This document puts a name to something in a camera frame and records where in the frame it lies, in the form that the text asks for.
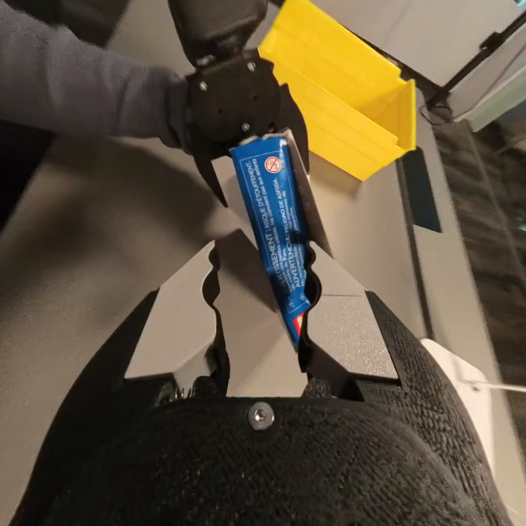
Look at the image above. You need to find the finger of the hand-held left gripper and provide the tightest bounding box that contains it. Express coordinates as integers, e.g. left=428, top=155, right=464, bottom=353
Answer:
left=191, top=140, right=229, bottom=208
left=263, top=84, right=333, bottom=257

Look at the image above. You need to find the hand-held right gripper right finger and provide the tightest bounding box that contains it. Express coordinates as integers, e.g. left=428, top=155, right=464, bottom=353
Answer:
left=297, top=240, right=401, bottom=397

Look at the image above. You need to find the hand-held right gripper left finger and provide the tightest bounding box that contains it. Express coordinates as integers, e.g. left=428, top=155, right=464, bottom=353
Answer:
left=124, top=240, right=231, bottom=381

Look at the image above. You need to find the blue lego box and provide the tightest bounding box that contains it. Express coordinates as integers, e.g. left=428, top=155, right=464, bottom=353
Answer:
left=228, top=135, right=321, bottom=353

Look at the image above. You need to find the yellow plastic bin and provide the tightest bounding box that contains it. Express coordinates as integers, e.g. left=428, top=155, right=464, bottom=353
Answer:
left=257, top=0, right=418, bottom=181

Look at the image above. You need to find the person's left forearm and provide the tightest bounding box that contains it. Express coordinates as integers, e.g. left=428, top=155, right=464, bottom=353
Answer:
left=0, top=4, right=194, bottom=155

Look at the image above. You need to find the black desk plate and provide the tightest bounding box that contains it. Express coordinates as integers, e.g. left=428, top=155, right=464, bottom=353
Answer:
left=396, top=146, right=444, bottom=234

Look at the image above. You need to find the wooden book stand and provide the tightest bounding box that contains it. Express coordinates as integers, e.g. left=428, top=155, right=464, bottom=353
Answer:
left=419, top=338, right=518, bottom=526

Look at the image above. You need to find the black pole stand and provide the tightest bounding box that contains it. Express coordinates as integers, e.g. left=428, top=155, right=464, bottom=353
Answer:
left=425, top=14, right=526, bottom=105

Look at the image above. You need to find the black cable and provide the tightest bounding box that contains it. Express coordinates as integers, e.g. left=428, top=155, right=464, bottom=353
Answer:
left=419, top=103, right=454, bottom=126

